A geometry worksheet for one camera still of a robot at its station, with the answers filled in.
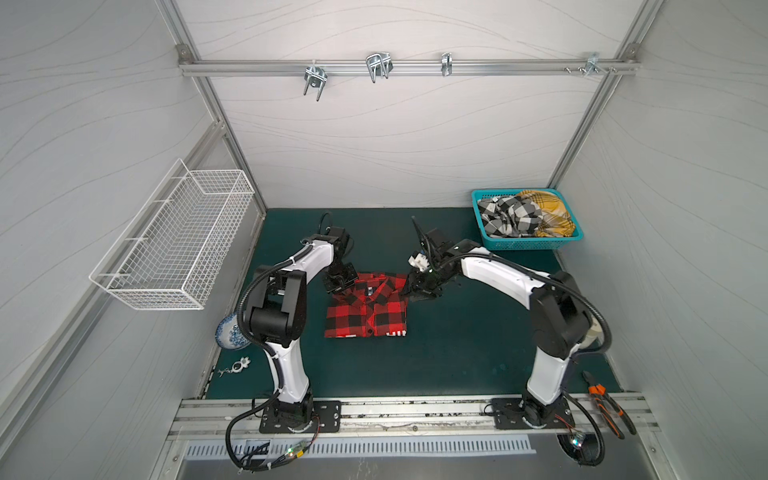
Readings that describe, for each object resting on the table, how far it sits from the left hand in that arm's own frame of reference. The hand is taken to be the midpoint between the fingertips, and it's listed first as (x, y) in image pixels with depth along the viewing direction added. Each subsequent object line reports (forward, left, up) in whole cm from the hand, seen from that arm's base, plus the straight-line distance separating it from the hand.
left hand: (357, 285), depth 94 cm
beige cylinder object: (-16, -66, +6) cm, 68 cm away
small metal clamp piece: (-26, +30, -2) cm, 40 cm away
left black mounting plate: (-38, +8, +6) cm, 39 cm away
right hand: (-5, -16, +7) cm, 18 cm away
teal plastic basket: (+17, -58, +3) cm, 61 cm away
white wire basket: (-9, +39, +28) cm, 49 cm away
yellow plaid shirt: (+24, -69, +7) cm, 73 cm away
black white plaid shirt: (+28, -54, +4) cm, 61 cm away
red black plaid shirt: (-8, -6, +1) cm, 10 cm away
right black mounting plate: (-36, -43, +6) cm, 56 cm away
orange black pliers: (-31, -68, -3) cm, 75 cm away
